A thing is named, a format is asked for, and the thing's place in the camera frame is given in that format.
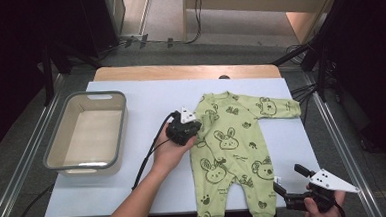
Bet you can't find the black hanging cable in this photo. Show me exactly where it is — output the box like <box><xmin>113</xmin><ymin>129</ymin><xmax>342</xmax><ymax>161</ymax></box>
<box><xmin>118</xmin><ymin>0</ymin><xmax>209</xmax><ymax>50</ymax></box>

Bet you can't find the black metal stand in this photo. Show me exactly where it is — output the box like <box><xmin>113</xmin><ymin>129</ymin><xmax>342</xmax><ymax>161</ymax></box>
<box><xmin>270</xmin><ymin>30</ymin><xmax>332</xmax><ymax>106</ymax></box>
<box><xmin>40</xmin><ymin>39</ymin><xmax>105</xmax><ymax>107</ymax></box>

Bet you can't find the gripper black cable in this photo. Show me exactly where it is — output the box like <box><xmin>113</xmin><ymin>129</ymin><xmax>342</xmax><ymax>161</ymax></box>
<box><xmin>127</xmin><ymin>110</ymin><xmax>181</xmax><ymax>191</ymax></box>
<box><xmin>332</xmin><ymin>200</ymin><xmax>346</xmax><ymax>217</ymax></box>

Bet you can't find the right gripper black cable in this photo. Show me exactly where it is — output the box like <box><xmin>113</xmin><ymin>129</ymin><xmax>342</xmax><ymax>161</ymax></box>
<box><xmin>332</xmin><ymin>200</ymin><xmax>346</xmax><ymax>217</ymax></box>

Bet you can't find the black floor cable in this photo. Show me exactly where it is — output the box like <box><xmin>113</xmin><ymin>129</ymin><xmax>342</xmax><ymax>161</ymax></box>
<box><xmin>6</xmin><ymin>184</ymin><xmax>57</xmax><ymax>217</ymax></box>

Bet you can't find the aluminium floor rail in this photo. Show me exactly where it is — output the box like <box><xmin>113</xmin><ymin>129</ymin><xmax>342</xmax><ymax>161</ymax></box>
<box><xmin>302</xmin><ymin>68</ymin><xmax>386</xmax><ymax>217</ymax></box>
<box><xmin>0</xmin><ymin>73</ymin><xmax>73</xmax><ymax>217</ymax></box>

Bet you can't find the person's left hand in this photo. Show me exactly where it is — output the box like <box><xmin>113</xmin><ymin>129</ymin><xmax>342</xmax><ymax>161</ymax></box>
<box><xmin>150</xmin><ymin>122</ymin><xmax>200</xmax><ymax>175</ymax></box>

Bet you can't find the bundle of black cables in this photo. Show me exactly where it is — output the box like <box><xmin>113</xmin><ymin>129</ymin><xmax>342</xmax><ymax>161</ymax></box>
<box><xmin>289</xmin><ymin>81</ymin><xmax>320</xmax><ymax>128</ymax></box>

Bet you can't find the dark curtain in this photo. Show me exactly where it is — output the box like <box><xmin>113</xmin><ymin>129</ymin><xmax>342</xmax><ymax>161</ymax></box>
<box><xmin>0</xmin><ymin>0</ymin><xmax>126</xmax><ymax>159</ymax></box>
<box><xmin>303</xmin><ymin>0</ymin><xmax>386</xmax><ymax>183</ymax></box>

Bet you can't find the green printed baby romper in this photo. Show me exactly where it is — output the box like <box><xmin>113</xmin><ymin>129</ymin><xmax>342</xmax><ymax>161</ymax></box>
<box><xmin>185</xmin><ymin>87</ymin><xmax>307</xmax><ymax>217</ymax></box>

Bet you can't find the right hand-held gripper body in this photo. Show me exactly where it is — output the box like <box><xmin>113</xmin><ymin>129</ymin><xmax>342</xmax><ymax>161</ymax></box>
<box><xmin>282</xmin><ymin>167</ymin><xmax>362</xmax><ymax>216</ymax></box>

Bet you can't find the beige basket with grey rim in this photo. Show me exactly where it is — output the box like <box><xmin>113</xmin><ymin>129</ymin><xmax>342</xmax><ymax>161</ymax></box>
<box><xmin>39</xmin><ymin>88</ymin><xmax>132</xmax><ymax>179</ymax></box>

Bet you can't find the white table mat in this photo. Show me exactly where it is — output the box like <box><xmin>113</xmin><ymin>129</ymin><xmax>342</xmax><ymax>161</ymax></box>
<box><xmin>37</xmin><ymin>69</ymin><xmax>324</xmax><ymax>217</ymax></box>

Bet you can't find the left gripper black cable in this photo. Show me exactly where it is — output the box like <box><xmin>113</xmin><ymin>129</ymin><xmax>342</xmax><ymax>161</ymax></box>
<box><xmin>127</xmin><ymin>110</ymin><xmax>181</xmax><ymax>191</ymax></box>

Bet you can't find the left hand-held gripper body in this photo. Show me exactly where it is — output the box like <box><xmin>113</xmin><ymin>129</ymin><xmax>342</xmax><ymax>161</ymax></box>
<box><xmin>164</xmin><ymin>105</ymin><xmax>204</xmax><ymax>147</ymax></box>

